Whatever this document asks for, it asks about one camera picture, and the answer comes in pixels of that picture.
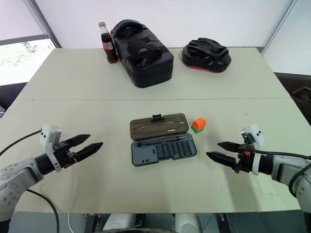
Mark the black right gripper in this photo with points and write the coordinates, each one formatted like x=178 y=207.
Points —
x=245 y=161

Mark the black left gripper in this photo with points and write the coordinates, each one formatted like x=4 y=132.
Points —
x=63 y=154

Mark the orange green house block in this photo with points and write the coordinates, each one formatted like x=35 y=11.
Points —
x=198 y=124

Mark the screwdriver bit set case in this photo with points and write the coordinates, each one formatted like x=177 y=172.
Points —
x=162 y=148

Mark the white rounded robot leg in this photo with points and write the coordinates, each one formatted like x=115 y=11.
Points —
x=188 y=222
x=119 y=222

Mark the dark bin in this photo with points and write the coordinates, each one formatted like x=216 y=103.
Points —
x=296 y=92

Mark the black red boxing pad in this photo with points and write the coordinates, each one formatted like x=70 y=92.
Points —
x=206 y=58

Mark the glass cola bottle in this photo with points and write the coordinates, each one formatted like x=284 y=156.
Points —
x=109 y=46

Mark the black hard carry case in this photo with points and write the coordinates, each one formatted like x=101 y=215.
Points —
x=145 y=60

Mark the dark horizontal window bar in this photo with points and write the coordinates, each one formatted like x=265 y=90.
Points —
x=24 y=39

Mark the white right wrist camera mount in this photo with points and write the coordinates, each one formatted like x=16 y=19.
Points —
x=255 y=136

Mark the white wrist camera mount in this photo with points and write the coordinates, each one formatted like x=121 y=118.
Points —
x=49 y=134
x=255 y=136

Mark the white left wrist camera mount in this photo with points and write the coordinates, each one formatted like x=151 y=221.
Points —
x=49 y=134

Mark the black bracket under table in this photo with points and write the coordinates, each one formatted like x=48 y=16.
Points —
x=92 y=222

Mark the grey slanted frame post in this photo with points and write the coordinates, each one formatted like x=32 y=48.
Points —
x=43 y=24
x=277 y=26

